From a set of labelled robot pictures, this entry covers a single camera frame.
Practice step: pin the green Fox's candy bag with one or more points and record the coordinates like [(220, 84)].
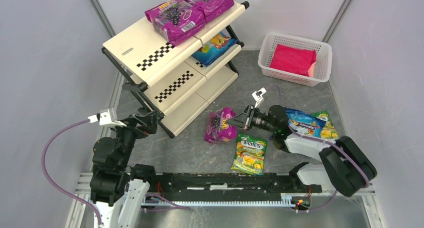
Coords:
[(249, 155)]

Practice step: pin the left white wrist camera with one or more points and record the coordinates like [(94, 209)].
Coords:
[(107, 118)]

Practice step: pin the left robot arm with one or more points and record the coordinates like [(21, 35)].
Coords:
[(116, 193)]

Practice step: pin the cream three-tier shelf rack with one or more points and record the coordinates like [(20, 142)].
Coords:
[(167, 79)]

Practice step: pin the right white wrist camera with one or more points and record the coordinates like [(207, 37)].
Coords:
[(258, 96)]

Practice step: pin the pink cloth in basket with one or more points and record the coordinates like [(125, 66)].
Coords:
[(293, 60)]

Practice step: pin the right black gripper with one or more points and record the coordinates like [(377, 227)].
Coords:
[(248, 117)]

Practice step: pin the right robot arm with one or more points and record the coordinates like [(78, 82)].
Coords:
[(344, 165)]

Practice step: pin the blue Blendy candy bag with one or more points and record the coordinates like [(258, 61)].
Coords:
[(304, 123)]

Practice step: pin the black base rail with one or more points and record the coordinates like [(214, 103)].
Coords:
[(229, 186)]

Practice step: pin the blue candy bag on shelf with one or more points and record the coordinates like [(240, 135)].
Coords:
[(214, 48)]

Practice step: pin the white plastic basket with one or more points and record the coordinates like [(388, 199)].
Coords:
[(323, 65)]

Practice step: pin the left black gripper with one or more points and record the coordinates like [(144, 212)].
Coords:
[(144, 121)]

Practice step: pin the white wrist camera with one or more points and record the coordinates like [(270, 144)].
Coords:
[(258, 96), (107, 118)]

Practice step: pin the green lemon candy bag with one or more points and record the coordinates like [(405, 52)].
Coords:
[(328, 131)]

